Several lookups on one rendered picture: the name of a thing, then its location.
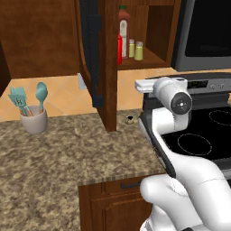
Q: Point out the small pale green shaker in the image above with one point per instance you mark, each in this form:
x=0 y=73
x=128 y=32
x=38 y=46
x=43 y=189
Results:
x=131 y=48

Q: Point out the small tan dark shaker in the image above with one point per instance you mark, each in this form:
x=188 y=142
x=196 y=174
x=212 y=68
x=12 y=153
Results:
x=130 y=119

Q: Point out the large pale green shaker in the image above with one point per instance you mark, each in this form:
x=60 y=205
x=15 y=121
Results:
x=138 y=51

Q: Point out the wooden base cabinet door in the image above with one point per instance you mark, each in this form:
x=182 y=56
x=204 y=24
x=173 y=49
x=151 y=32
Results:
x=120 y=213

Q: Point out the wooden wall cabinet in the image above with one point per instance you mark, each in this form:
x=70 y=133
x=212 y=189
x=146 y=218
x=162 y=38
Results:
x=156 y=30

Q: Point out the grey utensil pot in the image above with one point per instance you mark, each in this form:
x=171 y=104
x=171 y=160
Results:
x=34 y=121

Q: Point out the teal slotted spatula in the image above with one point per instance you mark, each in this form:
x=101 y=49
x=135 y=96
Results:
x=18 y=97

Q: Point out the teal spoon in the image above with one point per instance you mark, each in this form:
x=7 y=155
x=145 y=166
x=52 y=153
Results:
x=41 y=91

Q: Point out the red condiment bottle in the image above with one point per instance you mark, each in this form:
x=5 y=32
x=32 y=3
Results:
x=119 y=49

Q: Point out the white wall outlet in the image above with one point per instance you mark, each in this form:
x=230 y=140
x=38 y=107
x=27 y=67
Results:
x=82 y=81

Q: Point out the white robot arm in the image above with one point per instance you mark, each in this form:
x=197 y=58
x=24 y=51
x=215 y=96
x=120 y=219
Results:
x=192 y=177

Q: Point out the black glass hob stove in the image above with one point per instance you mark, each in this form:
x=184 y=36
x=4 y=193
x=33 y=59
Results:
x=210 y=132

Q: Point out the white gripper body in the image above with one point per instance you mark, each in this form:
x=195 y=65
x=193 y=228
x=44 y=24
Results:
x=145 y=85

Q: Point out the wooden drawer front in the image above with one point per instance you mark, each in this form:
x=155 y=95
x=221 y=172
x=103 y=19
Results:
x=115 y=185

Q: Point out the grey microwave oven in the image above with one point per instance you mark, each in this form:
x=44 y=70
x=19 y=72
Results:
x=204 y=33

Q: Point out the tall brown sauce bottle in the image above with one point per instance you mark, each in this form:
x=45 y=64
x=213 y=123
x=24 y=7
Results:
x=123 y=33

